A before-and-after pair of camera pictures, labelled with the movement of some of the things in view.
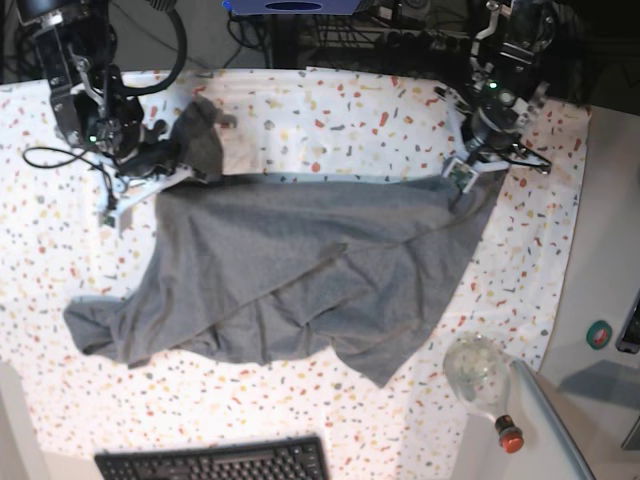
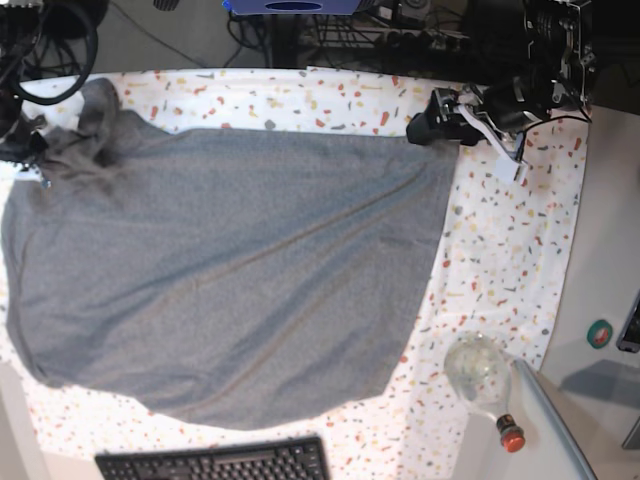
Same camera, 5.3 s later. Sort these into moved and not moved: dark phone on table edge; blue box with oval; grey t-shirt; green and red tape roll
Moved: grey t-shirt
Not moved: blue box with oval; dark phone on table edge; green and red tape roll
